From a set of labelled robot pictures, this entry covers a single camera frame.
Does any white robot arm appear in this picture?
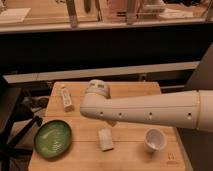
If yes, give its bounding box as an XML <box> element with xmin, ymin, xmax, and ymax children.
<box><xmin>80</xmin><ymin>80</ymin><xmax>213</xmax><ymax>132</ymax></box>

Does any white tube bottle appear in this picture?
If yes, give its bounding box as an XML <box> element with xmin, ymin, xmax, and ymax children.
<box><xmin>60</xmin><ymin>85</ymin><xmax>74</xmax><ymax>112</ymax></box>

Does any green ceramic bowl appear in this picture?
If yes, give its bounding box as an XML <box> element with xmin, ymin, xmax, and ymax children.
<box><xmin>34</xmin><ymin>120</ymin><xmax>72</xmax><ymax>159</ymax></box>

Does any white paper cup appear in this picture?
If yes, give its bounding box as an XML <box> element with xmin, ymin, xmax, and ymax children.
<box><xmin>144</xmin><ymin>128</ymin><xmax>167</xmax><ymax>153</ymax></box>

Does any white sponge block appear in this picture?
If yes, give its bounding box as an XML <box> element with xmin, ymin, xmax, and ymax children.
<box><xmin>98</xmin><ymin>128</ymin><xmax>114</xmax><ymax>151</ymax></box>

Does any wooden table frame background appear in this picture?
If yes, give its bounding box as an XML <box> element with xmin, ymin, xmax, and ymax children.
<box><xmin>0</xmin><ymin>0</ymin><xmax>213</xmax><ymax>34</ymax></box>

